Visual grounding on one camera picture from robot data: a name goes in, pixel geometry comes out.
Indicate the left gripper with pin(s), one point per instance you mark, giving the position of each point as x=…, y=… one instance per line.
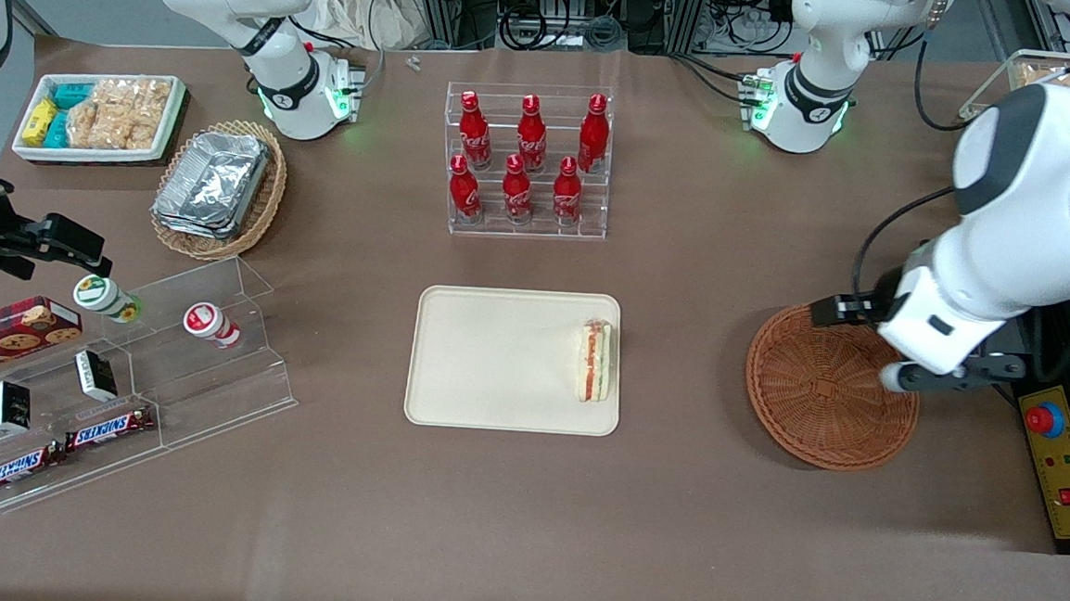
x=887, y=292

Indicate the triangular sandwich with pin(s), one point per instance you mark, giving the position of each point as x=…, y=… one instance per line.
x=596, y=365

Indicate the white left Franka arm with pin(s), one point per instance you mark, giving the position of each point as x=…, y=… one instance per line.
x=1043, y=201

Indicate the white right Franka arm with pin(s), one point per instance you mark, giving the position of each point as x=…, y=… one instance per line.
x=280, y=71

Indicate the brown round wicker basket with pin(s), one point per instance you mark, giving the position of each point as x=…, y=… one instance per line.
x=817, y=392

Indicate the white rectangular snack tray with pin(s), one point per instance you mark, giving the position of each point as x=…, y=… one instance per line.
x=98, y=156

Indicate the light oval wicker basket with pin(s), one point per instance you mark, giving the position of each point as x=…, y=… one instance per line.
x=270, y=196

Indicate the beige rectangular tray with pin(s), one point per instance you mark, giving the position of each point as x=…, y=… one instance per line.
x=494, y=358

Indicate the green-lidded white drink bottle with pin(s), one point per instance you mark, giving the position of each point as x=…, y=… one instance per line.
x=101, y=295

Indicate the red tartan cookie box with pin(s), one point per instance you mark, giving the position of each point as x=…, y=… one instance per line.
x=8, y=335

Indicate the teal snack packet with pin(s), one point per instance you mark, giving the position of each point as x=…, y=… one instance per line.
x=72, y=94
x=58, y=130

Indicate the small black white box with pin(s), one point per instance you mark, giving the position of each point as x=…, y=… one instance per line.
x=10, y=406
x=96, y=376

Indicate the yellow snack packet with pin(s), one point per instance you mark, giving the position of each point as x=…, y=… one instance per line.
x=39, y=123

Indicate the clear bag of rice crackers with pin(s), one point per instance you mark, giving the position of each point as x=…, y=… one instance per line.
x=119, y=112

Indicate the red-lidded white drink bottle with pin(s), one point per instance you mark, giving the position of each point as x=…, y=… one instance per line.
x=208, y=322

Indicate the stacked aluminium foil trays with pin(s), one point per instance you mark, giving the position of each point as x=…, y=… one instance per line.
x=212, y=183

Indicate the Snickers chocolate bar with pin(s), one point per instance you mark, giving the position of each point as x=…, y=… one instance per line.
x=109, y=429
x=18, y=471

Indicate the clear acrylic stepped shelf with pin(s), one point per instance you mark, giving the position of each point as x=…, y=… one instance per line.
x=214, y=383

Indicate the yellow emergency stop box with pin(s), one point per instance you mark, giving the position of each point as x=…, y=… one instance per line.
x=1068, y=472

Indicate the red cola bottle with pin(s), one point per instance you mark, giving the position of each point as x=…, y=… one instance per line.
x=475, y=134
x=464, y=192
x=532, y=138
x=516, y=193
x=566, y=196
x=593, y=137

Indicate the clear acrylic bottle rack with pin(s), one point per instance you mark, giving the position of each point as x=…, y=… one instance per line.
x=521, y=227

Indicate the beige cloth bag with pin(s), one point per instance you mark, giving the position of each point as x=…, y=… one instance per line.
x=367, y=7

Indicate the small metal part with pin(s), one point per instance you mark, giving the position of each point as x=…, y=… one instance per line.
x=413, y=64

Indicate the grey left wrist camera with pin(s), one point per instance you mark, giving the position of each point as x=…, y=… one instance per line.
x=902, y=377

